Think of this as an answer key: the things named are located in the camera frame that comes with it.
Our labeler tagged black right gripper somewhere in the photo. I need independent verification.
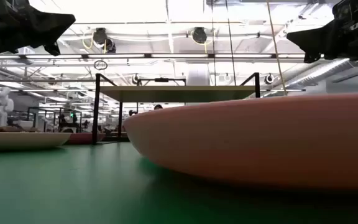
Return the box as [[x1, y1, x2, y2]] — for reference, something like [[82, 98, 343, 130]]
[[286, 0, 358, 64]]

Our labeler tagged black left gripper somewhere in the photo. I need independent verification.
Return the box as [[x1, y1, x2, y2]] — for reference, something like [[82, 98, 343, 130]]
[[0, 0, 76, 69]]

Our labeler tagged cream plate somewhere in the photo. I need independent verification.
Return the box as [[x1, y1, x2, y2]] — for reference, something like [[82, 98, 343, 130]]
[[0, 131, 72, 152]]

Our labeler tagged red plate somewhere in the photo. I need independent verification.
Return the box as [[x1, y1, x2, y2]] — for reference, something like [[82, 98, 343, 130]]
[[64, 133, 106, 146]]

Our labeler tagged black-framed shelf with board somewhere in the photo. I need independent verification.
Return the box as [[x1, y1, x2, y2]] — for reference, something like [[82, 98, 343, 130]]
[[91, 72, 262, 146]]

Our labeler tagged white robot figure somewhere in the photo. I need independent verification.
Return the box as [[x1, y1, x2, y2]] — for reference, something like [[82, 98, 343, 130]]
[[0, 86, 15, 127]]

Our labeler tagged large pink plate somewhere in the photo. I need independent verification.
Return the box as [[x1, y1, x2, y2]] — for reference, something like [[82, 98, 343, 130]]
[[122, 91, 358, 192]]

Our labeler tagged long ceiling light bar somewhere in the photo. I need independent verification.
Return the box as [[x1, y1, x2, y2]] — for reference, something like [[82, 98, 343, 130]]
[[0, 53, 307, 60]]

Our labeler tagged hanging yellow rope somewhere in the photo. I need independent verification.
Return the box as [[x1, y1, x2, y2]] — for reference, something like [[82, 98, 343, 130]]
[[265, 0, 288, 96]]

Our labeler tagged black ceiling cable reel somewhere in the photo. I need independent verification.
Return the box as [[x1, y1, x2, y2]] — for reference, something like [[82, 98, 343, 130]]
[[91, 27, 117, 54], [190, 26, 208, 45]]

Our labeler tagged hanging black cable ring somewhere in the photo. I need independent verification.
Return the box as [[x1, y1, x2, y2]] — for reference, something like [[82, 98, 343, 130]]
[[93, 59, 109, 71]]

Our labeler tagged hanging black cable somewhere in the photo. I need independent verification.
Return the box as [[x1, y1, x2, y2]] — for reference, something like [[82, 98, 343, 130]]
[[210, 0, 218, 86], [224, 0, 237, 86]]

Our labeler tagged black background workstation frame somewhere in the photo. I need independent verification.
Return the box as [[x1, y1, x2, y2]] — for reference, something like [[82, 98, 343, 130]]
[[26, 106, 83, 134]]

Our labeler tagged white cylindrical air duct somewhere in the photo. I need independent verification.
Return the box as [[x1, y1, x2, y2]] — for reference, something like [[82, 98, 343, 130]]
[[186, 67, 211, 86]]

